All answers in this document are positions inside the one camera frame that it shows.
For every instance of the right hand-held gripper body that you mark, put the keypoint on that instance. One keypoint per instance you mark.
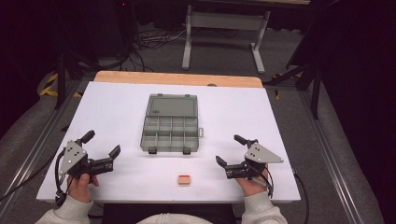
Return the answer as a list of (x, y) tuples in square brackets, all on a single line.
[(261, 155)]

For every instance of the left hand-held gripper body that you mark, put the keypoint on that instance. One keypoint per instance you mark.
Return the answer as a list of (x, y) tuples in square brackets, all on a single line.
[(74, 157)]

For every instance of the person's left hand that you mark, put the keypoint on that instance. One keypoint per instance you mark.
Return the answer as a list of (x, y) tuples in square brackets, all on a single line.
[(80, 188)]

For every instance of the person's right hand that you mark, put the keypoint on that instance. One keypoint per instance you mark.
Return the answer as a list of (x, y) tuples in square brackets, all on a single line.
[(252, 186)]

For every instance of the small red-topped wooden block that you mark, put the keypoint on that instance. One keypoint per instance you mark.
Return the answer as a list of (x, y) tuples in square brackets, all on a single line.
[(184, 179)]

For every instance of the white board mat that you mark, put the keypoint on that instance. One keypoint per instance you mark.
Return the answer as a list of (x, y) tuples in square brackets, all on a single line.
[(124, 109)]

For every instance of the black metal stand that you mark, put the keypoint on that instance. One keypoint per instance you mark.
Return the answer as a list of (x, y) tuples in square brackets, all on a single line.
[(61, 81), (315, 93)]

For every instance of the grey plastic compartment box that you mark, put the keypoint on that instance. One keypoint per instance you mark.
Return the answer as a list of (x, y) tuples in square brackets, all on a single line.
[(170, 124)]

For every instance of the yellow and black floor tape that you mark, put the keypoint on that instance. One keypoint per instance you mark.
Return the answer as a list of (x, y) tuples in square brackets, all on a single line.
[(49, 84)]

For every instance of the person's torso grey sweater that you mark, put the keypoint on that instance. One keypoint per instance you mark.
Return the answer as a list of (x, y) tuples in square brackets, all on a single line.
[(174, 219)]

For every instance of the wooden table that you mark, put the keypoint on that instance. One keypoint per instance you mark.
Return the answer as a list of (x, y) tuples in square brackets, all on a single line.
[(174, 78)]

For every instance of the grey metal floor rail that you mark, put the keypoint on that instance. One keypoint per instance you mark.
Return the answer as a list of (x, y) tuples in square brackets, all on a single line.
[(37, 146), (333, 161)]

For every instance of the white metal desk frame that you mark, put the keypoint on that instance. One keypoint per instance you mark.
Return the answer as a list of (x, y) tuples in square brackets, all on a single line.
[(225, 21)]

